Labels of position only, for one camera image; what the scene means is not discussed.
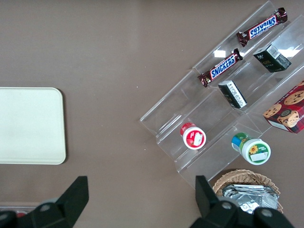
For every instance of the red cola bottle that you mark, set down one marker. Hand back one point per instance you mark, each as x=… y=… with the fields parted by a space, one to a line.
x=20 y=215

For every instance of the Snickers chocolate bar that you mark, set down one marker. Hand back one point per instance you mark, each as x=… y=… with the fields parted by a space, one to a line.
x=221 y=69
x=262 y=26

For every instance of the light wicker basket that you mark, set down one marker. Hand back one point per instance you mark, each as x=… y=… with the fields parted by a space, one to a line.
x=240 y=175

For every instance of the small black carton box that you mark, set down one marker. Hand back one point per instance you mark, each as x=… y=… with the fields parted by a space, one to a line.
x=232 y=94
x=270 y=59

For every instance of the silver foil wrapped packet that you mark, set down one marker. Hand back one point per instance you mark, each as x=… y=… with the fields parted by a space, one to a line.
x=251 y=194

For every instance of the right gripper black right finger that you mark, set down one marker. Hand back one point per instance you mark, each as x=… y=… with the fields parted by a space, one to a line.
x=209 y=209

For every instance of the green sunflower lidded cup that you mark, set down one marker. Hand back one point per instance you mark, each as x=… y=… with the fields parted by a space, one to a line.
x=254 y=150

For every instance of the red lidded yogurt cup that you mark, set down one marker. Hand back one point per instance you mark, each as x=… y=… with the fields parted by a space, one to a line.
x=193 y=137

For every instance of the beige plastic tray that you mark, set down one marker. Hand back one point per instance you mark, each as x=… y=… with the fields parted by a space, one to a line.
x=31 y=126

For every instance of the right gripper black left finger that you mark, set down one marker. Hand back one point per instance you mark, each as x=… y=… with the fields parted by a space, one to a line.
x=66 y=206

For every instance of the clear acrylic stepped shelf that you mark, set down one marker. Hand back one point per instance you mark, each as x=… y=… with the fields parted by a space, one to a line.
x=209 y=111

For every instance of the red chocolate chip cookie box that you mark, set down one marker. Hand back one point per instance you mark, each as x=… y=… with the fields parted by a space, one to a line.
x=289 y=111

